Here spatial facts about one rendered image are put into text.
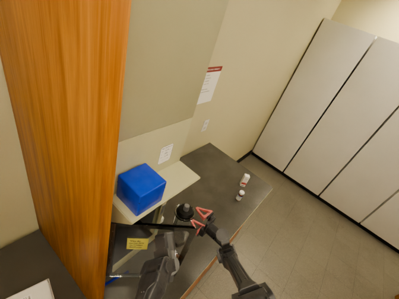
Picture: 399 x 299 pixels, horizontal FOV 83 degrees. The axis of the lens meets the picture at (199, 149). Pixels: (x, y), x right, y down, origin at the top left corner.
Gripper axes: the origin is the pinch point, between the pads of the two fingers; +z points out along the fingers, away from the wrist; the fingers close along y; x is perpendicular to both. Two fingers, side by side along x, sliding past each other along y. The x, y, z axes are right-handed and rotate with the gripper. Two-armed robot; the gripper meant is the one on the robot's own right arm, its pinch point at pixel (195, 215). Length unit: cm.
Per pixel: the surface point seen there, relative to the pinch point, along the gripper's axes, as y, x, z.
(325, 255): -121, -180, -101
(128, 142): 51, 36, 11
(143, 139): 50, 31, 11
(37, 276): -25, 59, 31
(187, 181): 31.4, 15.7, 1.0
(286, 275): -121, -115, -73
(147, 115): 57, 31, 10
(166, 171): 31.6, 18.6, 9.5
